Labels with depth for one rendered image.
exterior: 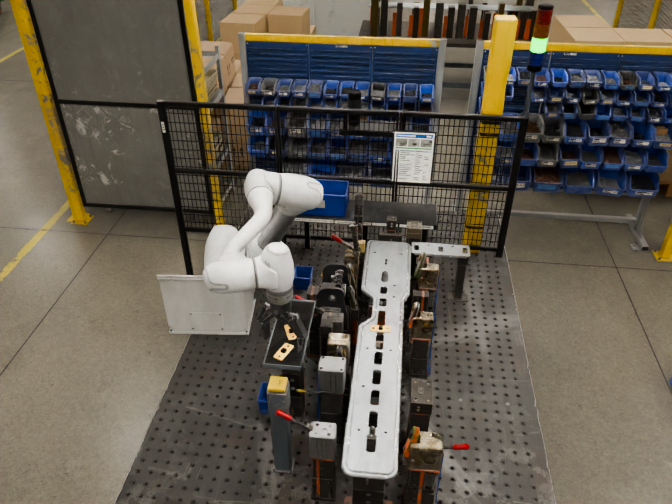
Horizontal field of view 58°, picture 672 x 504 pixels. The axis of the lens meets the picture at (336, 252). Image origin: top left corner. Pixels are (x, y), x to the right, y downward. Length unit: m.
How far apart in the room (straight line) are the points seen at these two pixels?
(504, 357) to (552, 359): 1.13
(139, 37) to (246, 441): 2.97
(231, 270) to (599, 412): 2.53
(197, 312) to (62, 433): 1.19
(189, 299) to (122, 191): 2.42
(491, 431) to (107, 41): 3.55
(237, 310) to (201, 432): 0.61
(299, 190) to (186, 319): 0.94
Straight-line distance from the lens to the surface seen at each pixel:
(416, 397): 2.29
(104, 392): 3.92
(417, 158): 3.26
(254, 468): 2.51
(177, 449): 2.62
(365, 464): 2.14
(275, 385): 2.15
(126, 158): 5.05
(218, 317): 2.97
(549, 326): 4.32
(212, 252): 2.93
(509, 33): 3.10
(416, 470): 2.21
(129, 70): 4.72
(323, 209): 3.22
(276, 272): 1.95
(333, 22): 9.23
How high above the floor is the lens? 2.74
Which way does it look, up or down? 35 degrees down
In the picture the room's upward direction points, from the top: straight up
